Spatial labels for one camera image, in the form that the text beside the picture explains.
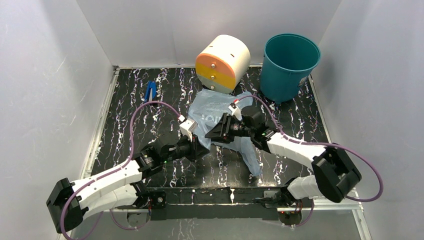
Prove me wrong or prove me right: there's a teal plastic trash bin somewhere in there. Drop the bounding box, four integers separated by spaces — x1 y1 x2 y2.
260 33 321 104

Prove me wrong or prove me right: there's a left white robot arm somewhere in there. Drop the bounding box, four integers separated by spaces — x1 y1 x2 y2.
46 135 210 234

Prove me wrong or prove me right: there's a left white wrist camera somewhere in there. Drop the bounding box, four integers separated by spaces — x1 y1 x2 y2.
179 118 198 142

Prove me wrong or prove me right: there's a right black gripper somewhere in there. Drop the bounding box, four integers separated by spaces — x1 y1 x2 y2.
204 113 254 144

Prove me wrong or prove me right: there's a white drawer box orange front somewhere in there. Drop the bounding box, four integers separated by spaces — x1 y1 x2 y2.
195 34 251 94

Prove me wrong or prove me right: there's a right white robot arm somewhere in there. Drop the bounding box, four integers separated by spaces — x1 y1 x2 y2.
205 106 362 207

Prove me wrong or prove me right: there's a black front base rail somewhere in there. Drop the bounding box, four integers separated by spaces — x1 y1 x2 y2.
126 184 304 226

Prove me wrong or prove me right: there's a blue stapler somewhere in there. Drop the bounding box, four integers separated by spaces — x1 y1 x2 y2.
144 81 157 104

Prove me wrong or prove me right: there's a light blue plastic bag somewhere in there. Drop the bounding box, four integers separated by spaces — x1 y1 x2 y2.
188 89 262 177

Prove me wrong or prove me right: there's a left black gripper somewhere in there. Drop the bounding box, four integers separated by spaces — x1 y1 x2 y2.
162 132 210 164

